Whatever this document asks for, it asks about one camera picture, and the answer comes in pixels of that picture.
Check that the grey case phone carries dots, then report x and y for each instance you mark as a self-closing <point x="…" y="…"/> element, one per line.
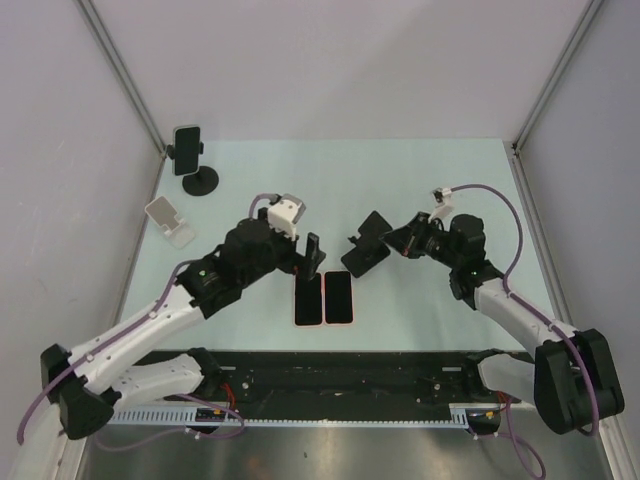
<point x="186" y="150"/>

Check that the white cable duct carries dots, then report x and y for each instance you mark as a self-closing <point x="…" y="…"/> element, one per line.
<point x="197" y="416"/>

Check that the white phone stand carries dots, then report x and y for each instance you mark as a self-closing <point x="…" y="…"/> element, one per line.
<point x="172" y="224"/>

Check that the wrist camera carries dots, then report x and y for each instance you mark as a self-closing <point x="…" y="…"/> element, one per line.
<point x="443" y="204"/>
<point x="284" y="214"/>

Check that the black square-base phone stand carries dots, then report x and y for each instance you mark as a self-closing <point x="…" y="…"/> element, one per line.
<point x="368" y="249"/>

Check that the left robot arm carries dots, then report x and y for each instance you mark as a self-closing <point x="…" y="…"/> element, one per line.
<point x="90" y="383"/>

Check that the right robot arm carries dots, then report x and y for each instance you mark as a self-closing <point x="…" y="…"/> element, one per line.
<point x="571" y="378"/>

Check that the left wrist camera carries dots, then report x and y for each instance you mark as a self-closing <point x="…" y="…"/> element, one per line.
<point x="284" y="214"/>

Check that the black round-base phone stand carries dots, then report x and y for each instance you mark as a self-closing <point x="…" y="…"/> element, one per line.
<point x="199" y="183"/>

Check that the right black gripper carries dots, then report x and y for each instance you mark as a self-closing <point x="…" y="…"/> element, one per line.
<point x="399" y="238"/>

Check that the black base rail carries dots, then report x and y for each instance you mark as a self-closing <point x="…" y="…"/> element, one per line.
<point x="343" y="385"/>

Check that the pink case phone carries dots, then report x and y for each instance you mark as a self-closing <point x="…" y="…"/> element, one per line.
<point x="308" y="302"/>
<point x="338" y="298"/>

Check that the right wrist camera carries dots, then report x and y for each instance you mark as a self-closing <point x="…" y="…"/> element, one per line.
<point x="443" y="204"/>

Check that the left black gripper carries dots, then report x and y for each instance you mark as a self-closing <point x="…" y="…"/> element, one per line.
<point x="296" y="263"/>

